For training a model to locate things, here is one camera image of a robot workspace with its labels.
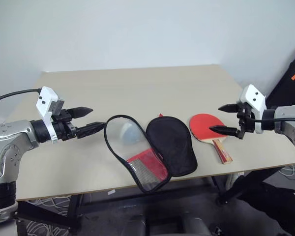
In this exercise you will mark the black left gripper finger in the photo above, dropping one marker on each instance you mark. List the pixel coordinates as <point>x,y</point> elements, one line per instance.
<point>81,111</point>
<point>91,128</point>

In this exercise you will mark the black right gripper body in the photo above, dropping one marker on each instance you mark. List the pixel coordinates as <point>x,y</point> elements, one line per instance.
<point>247,124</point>

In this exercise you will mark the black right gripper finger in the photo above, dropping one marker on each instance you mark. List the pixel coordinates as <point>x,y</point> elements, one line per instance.
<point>229,108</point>
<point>225,130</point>

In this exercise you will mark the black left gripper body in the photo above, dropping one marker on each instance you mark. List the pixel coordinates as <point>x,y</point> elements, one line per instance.
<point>65,127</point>

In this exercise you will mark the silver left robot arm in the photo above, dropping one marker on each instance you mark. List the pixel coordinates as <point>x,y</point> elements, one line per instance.
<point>12,134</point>

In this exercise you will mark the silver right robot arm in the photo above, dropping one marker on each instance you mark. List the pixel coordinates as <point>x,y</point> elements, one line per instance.
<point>288,114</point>

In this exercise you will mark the red table tennis paddle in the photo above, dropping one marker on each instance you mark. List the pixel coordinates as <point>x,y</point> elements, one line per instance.
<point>201,124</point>

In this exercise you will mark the black and clear paddle case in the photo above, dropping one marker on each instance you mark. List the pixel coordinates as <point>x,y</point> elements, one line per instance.
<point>172,145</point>

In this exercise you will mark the black bag with orange strip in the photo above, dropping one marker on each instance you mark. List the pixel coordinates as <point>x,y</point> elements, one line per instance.
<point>288,86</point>

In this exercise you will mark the small white paper tag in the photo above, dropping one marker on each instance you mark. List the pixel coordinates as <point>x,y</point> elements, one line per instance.
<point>111,192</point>

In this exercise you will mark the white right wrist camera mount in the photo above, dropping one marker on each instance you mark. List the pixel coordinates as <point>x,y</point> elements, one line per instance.
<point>252,94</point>

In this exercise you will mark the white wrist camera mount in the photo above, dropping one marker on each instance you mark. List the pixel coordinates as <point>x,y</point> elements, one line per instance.
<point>47,97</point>
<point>252,94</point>

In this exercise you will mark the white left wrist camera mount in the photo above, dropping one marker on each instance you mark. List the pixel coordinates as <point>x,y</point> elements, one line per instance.
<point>47,97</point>

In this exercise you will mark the white bracket under table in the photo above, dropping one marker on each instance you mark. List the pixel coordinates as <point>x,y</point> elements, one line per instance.
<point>232,180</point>

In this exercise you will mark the black metal table frame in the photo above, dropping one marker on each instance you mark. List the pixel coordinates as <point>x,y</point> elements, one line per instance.
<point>75,209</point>

